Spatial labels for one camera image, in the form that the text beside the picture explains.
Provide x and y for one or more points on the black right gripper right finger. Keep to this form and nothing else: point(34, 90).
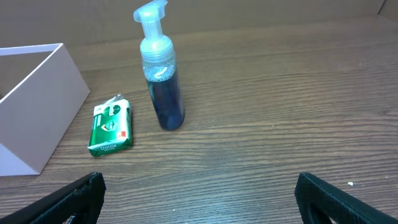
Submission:
point(322, 203)

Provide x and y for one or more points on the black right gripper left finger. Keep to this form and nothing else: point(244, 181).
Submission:
point(78, 202)

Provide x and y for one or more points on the blue foam pump bottle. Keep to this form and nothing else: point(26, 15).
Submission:
point(159, 66)

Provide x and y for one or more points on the white cardboard box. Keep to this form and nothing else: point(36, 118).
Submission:
point(41, 92)

